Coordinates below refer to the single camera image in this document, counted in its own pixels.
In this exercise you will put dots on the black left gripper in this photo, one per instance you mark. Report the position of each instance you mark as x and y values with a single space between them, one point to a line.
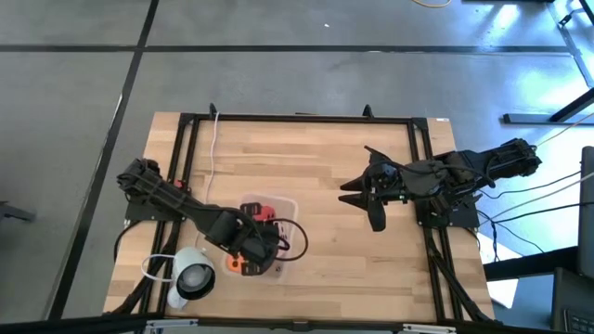
255 241

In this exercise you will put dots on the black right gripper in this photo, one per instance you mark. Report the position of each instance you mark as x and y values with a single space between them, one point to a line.
390 183

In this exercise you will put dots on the large red foam die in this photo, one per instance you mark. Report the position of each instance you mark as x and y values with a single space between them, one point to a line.
265 212

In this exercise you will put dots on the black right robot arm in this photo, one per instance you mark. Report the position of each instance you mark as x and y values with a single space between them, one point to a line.
478 167

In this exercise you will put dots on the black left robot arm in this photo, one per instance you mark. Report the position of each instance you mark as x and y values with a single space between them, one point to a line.
171 199

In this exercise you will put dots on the clear plastic container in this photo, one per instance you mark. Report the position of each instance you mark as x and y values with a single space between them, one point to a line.
287 209

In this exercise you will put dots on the black desk beam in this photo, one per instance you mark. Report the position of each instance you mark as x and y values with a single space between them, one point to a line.
529 266

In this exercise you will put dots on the black desk leg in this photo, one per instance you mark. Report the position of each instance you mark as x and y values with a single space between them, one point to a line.
547 117

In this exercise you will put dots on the black overhead crossbar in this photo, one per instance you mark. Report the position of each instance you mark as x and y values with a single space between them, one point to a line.
69 325

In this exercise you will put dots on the black desk top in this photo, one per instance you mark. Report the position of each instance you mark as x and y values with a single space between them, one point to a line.
587 213

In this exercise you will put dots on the grey chair base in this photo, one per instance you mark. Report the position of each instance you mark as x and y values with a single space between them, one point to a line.
14 213

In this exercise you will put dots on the black keyboard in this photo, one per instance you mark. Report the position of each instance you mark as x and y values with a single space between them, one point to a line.
575 306

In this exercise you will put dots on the grey metal desk leg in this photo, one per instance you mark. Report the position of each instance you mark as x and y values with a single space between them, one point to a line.
575 46

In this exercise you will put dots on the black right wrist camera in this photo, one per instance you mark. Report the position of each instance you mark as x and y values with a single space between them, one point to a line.
378 218

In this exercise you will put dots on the white dome camera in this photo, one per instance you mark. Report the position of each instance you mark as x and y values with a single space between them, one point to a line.
192 276

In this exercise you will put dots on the black aluminium table frame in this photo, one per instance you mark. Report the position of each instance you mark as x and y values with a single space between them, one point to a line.
301 119

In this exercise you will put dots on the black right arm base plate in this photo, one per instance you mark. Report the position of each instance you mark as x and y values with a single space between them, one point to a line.
468 219

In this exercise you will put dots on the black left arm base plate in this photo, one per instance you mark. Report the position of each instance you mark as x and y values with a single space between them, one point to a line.
139 215

